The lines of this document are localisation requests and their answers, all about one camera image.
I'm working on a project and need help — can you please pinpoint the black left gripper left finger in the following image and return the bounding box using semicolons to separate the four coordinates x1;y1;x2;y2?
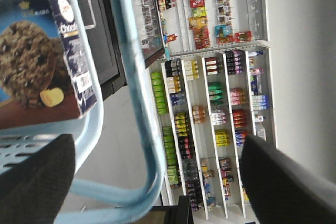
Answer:
1;134;76;223

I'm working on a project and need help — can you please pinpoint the dark blue Chocofello cookie box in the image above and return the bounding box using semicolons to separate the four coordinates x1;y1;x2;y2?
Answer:
1;0;97;129

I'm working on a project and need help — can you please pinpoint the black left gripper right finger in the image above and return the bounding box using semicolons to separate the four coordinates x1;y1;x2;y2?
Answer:
239;135;335;223

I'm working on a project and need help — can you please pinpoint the white supermarket shelving unit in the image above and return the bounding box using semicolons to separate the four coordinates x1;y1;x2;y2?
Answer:
149;45;277;220

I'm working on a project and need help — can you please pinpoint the white pegboard shelving unit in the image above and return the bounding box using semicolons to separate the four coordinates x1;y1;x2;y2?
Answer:
132;0;269;58

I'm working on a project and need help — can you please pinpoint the dark wooden display stand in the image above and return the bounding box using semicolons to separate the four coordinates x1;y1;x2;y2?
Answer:
133;196;194;224

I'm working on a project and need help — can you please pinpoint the far white chest freezer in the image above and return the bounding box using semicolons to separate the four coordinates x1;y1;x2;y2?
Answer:
72;0;166;101

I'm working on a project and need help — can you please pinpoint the light blue plastic basket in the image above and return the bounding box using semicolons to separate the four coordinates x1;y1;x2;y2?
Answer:
1;0;165;223

